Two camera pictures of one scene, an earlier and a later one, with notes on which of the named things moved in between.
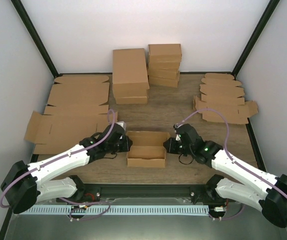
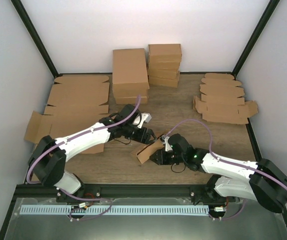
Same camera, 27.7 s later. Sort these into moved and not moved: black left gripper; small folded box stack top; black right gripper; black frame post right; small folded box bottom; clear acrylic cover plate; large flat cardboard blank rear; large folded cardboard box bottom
Moved: black right gripper; black left gripper
Not moved: large folded cardboard box bottom; small folded box bottom; clear acrylic cover plate; small folded box stack top; black frame post right; large flat cardboard blank rear
